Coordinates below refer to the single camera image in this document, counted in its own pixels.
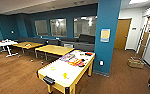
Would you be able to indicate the orange object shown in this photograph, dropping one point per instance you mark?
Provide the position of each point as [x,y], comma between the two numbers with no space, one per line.
[65,75]

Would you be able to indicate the small yellow bowl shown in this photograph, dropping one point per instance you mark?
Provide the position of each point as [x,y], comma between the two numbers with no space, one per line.
[52,68]

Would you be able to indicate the dark grey sofa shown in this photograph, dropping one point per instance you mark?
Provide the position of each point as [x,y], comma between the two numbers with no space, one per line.
[81,44]

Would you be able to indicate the white board game box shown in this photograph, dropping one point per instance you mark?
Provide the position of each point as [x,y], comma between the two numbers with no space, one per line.
[83,53]

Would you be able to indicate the colourful magazines on table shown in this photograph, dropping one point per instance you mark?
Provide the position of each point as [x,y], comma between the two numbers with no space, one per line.
[67,57]

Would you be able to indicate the long wooden table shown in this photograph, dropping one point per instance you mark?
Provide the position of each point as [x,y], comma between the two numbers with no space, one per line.
[54,50]
[27,44]

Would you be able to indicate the interior glass window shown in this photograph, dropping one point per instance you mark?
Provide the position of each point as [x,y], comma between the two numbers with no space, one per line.
[85,26]
[41,27]
[58,27]

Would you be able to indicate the beige paper notice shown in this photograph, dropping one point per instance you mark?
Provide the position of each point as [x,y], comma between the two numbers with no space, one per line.
[105,35]

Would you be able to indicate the brown wooden door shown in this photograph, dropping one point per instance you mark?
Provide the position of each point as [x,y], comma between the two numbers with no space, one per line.
[122,34]

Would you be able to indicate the brown cardboard box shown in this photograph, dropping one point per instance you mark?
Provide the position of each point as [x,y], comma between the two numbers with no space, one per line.
[135,62]

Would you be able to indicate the small white table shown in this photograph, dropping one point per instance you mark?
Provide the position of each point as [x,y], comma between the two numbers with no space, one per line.
[6,43]

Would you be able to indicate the wood framed glass door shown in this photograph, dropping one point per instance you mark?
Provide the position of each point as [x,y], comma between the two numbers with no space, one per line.
[146,35]

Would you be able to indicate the rectangular ceiling light panel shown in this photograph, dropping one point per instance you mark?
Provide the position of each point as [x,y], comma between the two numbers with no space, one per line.
[137,1]

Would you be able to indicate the white wall outlet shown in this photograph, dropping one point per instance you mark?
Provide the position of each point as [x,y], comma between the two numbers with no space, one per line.
[101,62]

